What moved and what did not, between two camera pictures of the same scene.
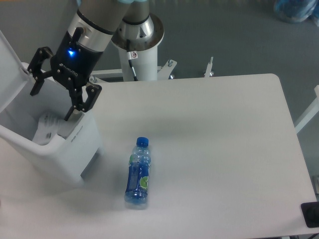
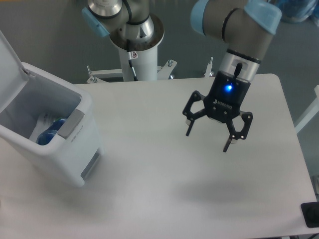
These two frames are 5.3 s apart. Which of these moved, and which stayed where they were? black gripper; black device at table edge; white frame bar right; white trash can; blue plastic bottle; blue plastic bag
Moved: black gripper; blue plastic bottle
Stayed: blue plastic bag; black device at table edge; white trash can; white frame bar right
